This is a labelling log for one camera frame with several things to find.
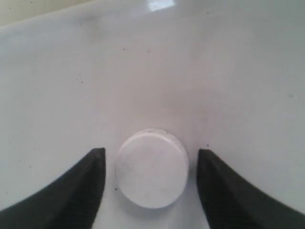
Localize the white plastic tray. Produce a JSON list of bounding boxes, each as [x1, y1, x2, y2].
[[0, 0, 305, 229]]

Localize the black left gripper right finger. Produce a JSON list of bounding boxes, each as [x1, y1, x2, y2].
[[196, 149, 305, 229]]

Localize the white bottle cap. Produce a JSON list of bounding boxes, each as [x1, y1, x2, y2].
[[115, 128, 190, 209]]

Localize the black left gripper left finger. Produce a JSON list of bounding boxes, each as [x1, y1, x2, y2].
[[0, 148, 106, 229]]

